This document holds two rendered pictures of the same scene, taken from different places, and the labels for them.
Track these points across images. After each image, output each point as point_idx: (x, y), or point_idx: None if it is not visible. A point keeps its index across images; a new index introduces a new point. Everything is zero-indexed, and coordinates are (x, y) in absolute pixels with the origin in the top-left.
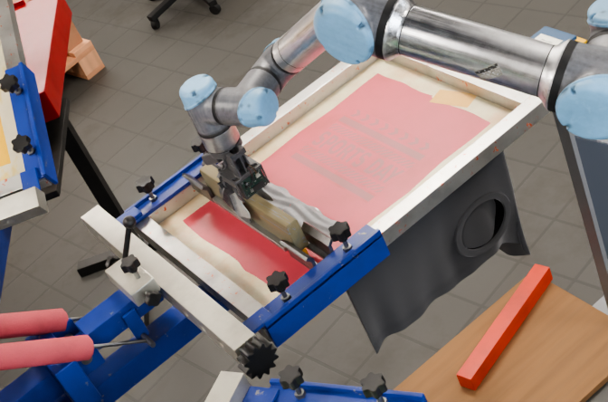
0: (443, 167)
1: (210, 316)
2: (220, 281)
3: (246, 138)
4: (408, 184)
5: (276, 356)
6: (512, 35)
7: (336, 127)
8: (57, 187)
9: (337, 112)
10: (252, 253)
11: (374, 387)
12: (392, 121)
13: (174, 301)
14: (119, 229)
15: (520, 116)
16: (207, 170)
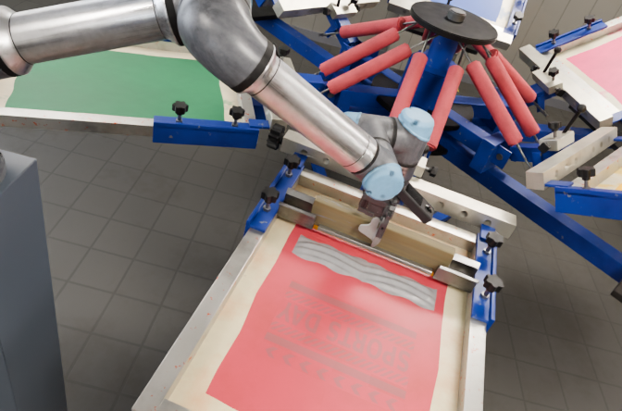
0: (223, 296)
1: None
2: (354, 193)
3: (476, 333)
4: (262, 301)
5: (267, 143)
6: (49, 10)
7: (400, 379)
8: (617, 293)
9: (416, 404)
10: None
11: (177, 102)
12: (335, 391)
13: None
14: (467, 205)
15: (158, 373)
16: (444, 245)
